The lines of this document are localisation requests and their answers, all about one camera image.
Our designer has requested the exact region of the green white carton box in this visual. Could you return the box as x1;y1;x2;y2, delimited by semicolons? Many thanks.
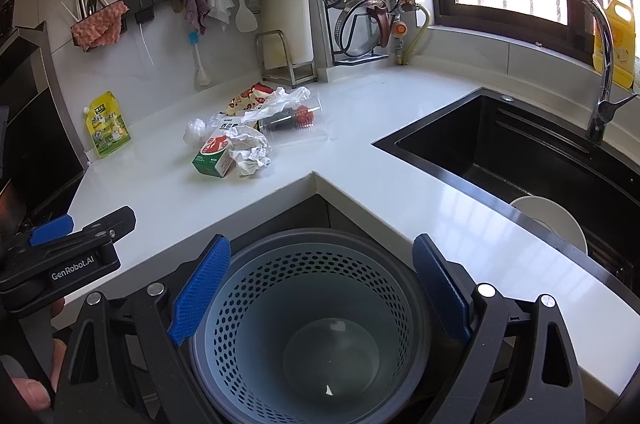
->
192;134;234;178

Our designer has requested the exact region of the clear plastic bag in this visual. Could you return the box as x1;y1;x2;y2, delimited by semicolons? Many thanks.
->
182;118;208;149

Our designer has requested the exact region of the printed white paper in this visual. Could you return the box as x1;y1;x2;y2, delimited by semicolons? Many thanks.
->
226;125;271;177

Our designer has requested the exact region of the red white snack wrapper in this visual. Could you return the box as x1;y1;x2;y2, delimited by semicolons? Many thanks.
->
224;83;274;116

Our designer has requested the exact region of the white tissue paper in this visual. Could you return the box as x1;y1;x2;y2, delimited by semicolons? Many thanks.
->
241;87;311;124

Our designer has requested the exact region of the clear plastic cup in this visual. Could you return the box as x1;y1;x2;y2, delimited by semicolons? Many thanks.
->
257;95;329;148

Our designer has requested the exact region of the grey perforated trash basket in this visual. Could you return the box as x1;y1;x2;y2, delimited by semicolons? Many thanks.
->
190;229;432;423

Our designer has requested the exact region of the black kitchen sink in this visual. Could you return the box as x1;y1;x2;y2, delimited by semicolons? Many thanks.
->
375;88;639;307

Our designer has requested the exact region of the person's left hand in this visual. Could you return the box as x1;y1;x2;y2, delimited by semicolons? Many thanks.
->
11;310;67;412

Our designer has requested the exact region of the black oven front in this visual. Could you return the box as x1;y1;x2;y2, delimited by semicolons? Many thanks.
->
1;22;88;241

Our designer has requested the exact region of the yellow green refill pouch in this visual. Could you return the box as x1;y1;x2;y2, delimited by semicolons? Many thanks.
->
84;92;131;158

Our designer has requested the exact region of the blue white bottle brush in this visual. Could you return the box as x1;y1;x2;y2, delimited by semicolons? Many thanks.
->
189;31;210;87

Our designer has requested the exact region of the pink dish cloth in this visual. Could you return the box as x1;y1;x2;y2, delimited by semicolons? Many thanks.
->
70;0;129;50

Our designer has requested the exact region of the steel cutting board rack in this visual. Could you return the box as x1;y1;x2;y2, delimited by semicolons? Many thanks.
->
254;28;318;89

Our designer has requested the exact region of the purple hanging rag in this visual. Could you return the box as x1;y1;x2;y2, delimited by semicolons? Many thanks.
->
183;0;210;35

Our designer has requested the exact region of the white rice paddle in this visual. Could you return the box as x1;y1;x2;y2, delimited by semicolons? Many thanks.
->
235;0;258;33

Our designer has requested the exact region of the white hanging cloth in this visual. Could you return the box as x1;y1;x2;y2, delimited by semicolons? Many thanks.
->
207;0;234;30

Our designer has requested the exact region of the orange gas valve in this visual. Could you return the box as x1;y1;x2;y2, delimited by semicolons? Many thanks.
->
392;20;408;58

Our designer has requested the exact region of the black pot lid rack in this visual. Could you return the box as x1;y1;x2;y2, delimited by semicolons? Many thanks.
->
324;0;393;66

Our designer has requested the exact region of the glass pot lid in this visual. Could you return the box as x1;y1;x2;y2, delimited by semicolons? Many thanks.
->
334;0;392;59

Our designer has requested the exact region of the yellow detergent bottle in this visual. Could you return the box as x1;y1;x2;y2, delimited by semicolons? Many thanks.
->
604;0;636;92

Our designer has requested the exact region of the chrome sink faucet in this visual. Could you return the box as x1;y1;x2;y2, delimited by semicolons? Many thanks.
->
554;0;640;146

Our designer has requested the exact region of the yellow gas hose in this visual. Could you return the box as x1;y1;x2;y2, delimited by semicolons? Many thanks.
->
397;2;433;68

